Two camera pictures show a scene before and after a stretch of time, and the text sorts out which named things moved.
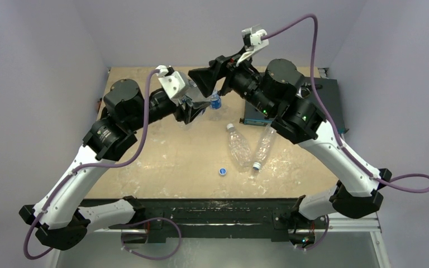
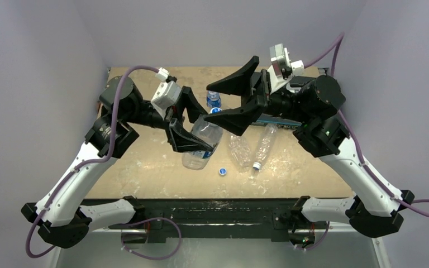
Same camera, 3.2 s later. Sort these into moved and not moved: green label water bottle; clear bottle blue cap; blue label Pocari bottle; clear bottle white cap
Moved: green label water bottle
Not moved: clear bottle blue cap; blue label Pocari bottle; clear bottle white cap
